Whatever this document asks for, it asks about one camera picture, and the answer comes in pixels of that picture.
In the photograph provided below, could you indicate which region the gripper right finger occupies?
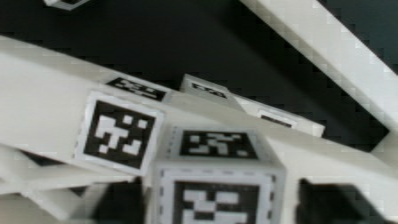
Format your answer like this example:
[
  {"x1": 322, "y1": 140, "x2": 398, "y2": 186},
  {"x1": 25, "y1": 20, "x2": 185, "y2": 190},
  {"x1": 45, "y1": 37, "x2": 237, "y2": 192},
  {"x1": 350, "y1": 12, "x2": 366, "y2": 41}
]
[{"x1": 295, "y1": 179, "x2": 391, "y2": 224}]

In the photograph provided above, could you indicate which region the white chair back frame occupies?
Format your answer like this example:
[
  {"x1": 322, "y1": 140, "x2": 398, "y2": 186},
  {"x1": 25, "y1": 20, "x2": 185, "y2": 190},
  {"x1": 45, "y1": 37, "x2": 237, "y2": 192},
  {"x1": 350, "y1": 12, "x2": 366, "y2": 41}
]
[{"x1": 0, "y1": 36, "x2": 398, "y2": 224}]

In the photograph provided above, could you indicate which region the white tagged cube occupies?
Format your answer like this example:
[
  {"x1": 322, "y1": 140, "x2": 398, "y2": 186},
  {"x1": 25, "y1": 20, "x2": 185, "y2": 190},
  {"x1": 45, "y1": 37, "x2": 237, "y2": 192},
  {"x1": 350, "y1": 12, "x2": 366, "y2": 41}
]
[
  {"x1": 146, "y1": 127, "x2": 286, "y2": 224},
  {"x1": 43, "y1": 0, "x2": 91, "y2": 11}
]

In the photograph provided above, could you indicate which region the white U-shaped fence frame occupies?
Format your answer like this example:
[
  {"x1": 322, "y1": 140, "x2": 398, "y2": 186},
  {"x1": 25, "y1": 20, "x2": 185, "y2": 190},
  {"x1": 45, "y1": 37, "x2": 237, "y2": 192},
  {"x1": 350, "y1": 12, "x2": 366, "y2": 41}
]
[{"x1": 240, "y1": 0, "x2": 398, "y2": 165}]

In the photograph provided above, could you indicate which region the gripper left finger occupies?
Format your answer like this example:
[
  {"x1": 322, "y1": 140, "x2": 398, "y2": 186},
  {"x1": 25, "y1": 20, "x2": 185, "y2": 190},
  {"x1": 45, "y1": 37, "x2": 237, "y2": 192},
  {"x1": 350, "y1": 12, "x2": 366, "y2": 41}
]
[{"x1": 73, "y1": 178, "x2": 146, "y2": 224}]

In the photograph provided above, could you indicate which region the white chair leg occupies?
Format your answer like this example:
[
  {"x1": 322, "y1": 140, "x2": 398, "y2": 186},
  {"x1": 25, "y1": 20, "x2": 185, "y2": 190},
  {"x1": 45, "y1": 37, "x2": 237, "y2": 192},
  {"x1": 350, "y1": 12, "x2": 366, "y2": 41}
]
[
  {"x1": 180, "y1": 74, "x2": 244, "y2": 110},
  {"x1": 233, "y1": 95, "x2": 325, "y2": 137}
]

